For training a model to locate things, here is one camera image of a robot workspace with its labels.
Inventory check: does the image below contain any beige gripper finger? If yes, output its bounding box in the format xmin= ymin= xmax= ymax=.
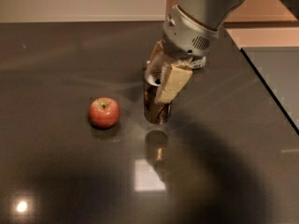
xmin=154 ymin=63 xmax=192 ymax=105
xmin=145 ymin=39 xmax=174 ymax=78

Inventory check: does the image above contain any orange brown soda can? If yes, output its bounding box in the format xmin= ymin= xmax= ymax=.
xmin=143 ymin=72 xmax=171 ymax=125

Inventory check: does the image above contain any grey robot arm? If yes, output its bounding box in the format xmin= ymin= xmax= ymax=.
xmin=145 ymin=0 xmax=299 ymax=105

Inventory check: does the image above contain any red apple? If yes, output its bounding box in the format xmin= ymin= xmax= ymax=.
xmin=88 ymin=97 xmax=120 ymax=129

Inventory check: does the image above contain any clear plastic water bottle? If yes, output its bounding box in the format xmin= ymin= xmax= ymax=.
xmin=191 ymin=57 xmax=206 ymax=70

